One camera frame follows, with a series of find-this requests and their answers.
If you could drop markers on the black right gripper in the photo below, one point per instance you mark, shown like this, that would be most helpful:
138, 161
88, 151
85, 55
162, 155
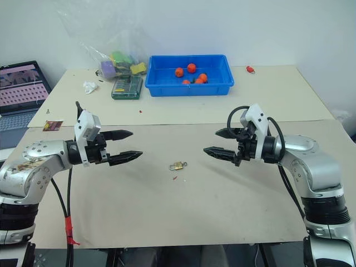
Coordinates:
247, 147

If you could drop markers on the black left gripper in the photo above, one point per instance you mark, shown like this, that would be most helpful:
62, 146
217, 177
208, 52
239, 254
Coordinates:
97, 151

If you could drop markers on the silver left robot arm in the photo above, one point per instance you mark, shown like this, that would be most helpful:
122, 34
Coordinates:
33, 167

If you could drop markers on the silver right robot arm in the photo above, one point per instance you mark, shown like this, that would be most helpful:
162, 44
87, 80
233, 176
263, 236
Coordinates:
314, 167

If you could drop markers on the small brass padlock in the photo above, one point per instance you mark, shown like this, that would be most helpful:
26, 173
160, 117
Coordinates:
178, 166

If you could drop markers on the green screwdriver bit case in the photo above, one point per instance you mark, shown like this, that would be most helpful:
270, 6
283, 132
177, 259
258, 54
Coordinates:
126, 89

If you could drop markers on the crumpled white paper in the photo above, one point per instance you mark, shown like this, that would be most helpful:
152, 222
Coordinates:
90, 87

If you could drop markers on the orange toy fruit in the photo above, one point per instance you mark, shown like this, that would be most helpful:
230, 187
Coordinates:
203, 77
185, 82
191, 67
198, 81
179, 72

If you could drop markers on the small red printed card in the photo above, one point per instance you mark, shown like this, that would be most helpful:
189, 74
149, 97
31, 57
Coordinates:
53, 125

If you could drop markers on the blue plastic bin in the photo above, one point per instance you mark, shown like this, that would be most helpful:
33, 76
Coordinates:
167, 87

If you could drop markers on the purple sponge block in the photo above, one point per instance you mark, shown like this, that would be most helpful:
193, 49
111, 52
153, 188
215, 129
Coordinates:
108, 69

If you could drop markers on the small red padlock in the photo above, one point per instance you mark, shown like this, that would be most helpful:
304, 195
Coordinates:
250, 68

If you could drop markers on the yellow sponge block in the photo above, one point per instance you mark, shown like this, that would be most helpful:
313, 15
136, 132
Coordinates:
138, 68

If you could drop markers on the green block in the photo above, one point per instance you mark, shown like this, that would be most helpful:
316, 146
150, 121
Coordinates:
119, 56

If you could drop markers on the clear plastic bag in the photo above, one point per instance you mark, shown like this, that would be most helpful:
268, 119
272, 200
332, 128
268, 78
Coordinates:
97, 55

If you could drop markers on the black table leg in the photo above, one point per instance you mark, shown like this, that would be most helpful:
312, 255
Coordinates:
112, 257
267, 254

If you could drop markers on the open laptop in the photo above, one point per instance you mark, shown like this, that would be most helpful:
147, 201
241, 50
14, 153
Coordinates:
19, 89

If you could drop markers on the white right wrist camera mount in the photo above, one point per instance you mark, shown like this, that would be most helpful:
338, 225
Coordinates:
257, 116

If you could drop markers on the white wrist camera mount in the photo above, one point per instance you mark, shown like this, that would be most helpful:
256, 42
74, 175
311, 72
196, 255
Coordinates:
83, 125
257, 116

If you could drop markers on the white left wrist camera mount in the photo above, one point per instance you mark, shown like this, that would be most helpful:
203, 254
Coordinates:
83, 125

